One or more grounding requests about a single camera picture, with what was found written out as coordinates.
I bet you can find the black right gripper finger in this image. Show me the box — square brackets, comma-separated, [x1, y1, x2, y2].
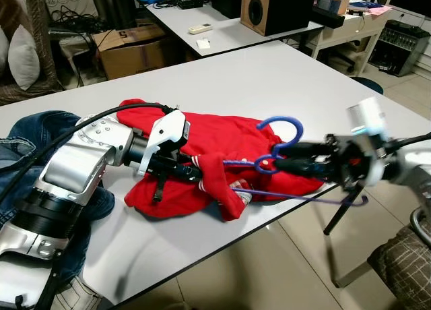
[273, 159, 336, 177]
[288, 142, 336, 157]

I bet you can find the blue plastic clothes hanger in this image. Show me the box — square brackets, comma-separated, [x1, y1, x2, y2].
[222, 116, 370, 206]

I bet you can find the red sweater with plaid lining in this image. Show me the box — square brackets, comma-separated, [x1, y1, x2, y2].
[116, 98, 331, 222]

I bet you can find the blue denim jacket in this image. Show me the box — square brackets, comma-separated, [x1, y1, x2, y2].
[0, 110, 115, 284]

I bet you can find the black table leg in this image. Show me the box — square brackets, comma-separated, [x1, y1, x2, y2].
[323, 192, 361, 237]

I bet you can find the round blue stool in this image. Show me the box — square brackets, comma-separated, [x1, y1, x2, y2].
[352, 76, 385, 95]

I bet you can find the cardboard box with S print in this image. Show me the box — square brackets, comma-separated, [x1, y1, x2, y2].
[93, 24, 177, 80]

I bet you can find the brown checked stool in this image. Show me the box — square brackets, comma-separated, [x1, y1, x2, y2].
[333, 209, 431, 310]

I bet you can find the white side desk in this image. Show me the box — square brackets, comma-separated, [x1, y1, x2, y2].
[306, 7, 398, 75]

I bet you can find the grey black office machine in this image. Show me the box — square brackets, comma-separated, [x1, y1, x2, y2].
[369, 20, 430, 77]

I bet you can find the brown wicker chair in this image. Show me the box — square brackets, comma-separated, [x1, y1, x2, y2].
[0, 0, 68, 105]

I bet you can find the wooden black loudspeaker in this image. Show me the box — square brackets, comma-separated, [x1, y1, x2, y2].
[240, 0, 317, 36]

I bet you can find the pink paper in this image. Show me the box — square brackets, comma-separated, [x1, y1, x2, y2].
[364, 5, 393, 16]

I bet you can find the black desktop device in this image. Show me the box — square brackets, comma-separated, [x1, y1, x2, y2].
[176, 0, 207, 9]

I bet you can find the white pillow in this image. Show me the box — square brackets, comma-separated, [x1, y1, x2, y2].
[0, 27, 10, 71]
[7, 25, 41, 90]

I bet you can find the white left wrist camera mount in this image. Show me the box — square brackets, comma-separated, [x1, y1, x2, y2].
[138, 109, 191, 176]

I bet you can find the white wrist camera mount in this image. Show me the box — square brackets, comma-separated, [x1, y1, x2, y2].
[345, 100, 389, 139]
[138, 109, 191, 176]

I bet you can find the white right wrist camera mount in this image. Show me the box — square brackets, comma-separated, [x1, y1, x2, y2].
[345, 100, 389, 139]

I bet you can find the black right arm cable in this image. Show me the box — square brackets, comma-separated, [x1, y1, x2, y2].
[384, 130, 431, 149]

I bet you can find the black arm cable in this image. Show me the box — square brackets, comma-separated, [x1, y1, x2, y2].
[0, 102, 169, 203]
[384, 130, 431, 149]

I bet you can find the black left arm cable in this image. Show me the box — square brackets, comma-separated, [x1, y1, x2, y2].
[0, 102, 169, 203]

